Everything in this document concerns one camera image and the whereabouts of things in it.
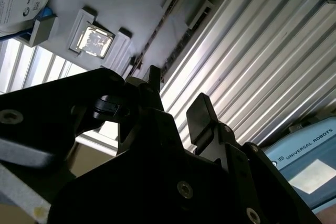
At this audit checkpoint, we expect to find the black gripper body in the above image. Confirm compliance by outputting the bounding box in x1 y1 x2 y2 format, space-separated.
48 150 253 224

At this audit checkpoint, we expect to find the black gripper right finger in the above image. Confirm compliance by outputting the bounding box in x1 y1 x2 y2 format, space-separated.
186 92 326 224

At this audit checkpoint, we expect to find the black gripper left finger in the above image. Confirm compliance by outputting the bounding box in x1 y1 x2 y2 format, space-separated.
0 65 184 164

